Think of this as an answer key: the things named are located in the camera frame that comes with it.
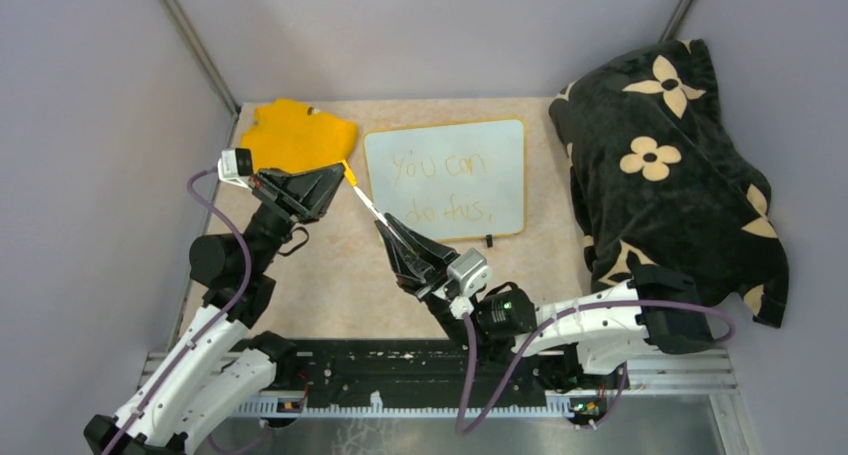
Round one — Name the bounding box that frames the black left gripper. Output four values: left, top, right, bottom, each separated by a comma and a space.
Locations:
244, 163, 349, 273

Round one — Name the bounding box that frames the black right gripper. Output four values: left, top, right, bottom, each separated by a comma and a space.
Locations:
379, 213, 488, 351

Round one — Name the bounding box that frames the yellow marker cap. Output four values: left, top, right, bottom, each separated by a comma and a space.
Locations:
341, 160, 358, 187

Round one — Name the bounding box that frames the yellow framed whiteboard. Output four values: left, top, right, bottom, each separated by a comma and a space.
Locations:
363, 118, 527, 241

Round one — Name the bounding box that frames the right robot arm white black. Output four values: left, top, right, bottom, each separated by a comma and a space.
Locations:
375, 214, 716, 387

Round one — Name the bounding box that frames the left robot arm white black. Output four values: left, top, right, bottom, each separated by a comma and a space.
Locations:
84, 162, 349, 454

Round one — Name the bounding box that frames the yellow folded cloth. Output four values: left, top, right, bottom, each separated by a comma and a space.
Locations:
239, 99, 359, 173

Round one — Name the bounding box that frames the black floral blanket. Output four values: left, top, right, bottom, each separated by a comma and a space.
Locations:
548, 39, 789, 329

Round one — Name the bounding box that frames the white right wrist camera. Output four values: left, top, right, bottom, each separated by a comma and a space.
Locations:
445, 248, 492, 300

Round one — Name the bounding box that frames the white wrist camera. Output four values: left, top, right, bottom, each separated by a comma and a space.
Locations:
445, 248, 492, 300
217, 148, 255, 188

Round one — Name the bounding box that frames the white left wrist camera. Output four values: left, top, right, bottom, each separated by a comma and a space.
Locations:
217, 148, 255, 188

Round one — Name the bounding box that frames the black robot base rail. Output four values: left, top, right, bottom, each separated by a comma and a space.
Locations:
218, 335, 631, 428

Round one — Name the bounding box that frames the left corner metal post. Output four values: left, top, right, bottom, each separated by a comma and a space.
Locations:
158, 0, 241, 117

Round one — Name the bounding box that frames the corner metal post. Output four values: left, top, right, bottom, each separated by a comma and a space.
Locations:
158, 0, 241, 117
659, 0, 697, 43

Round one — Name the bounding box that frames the right corner metal post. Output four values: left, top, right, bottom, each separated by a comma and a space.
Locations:
659, 0, 697, 43

